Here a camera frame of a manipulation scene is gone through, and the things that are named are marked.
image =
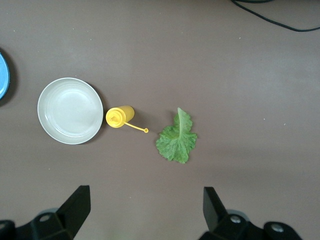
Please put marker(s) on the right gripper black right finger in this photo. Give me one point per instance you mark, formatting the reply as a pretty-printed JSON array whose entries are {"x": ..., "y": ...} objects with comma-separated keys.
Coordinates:
[{"x": 220, "y": 225}]

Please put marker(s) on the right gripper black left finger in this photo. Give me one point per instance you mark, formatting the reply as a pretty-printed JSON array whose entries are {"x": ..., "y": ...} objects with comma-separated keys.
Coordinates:
[{"x": 70, "y": 217}]

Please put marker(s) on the green lettuce leaf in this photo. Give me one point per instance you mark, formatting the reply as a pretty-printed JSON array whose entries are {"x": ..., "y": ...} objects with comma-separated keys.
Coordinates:
[{"x": 177, "y": 142}]

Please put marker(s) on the yellow mustard squeeze bottle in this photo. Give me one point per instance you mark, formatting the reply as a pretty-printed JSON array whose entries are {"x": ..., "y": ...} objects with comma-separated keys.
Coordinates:
[{"x": 120, "y": 116}]

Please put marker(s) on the beige round plate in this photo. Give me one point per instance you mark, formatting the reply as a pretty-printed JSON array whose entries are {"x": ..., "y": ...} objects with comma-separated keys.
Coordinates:
[{"x": 70, "y": 110}]

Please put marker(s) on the blue round plate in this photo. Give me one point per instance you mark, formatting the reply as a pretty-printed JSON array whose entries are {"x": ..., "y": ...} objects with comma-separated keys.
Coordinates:
[{"x": 3, "y": 77}]

